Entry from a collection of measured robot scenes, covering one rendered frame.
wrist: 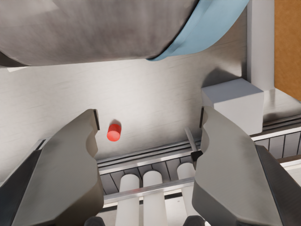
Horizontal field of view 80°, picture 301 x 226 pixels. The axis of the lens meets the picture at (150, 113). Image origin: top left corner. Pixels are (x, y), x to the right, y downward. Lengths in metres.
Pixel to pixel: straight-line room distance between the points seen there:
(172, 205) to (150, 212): 0.21
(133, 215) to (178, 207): 0.23
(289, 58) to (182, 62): 0.20
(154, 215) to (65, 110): 0.32
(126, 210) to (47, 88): 0.33
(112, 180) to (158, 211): 0.17
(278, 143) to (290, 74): 0.20
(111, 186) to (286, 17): 0.55
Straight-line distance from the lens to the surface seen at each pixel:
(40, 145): 0.55
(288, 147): 0.60
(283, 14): 0.44
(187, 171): 0.48
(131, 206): 0.46
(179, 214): 0.68
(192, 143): 0.44
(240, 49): 0.47
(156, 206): 0.44
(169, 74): 0.43
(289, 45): 0.44
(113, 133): 0.46
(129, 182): 0.50
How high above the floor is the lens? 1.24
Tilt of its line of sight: 62 degrees down
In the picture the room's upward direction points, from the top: 175 degrees clockwise
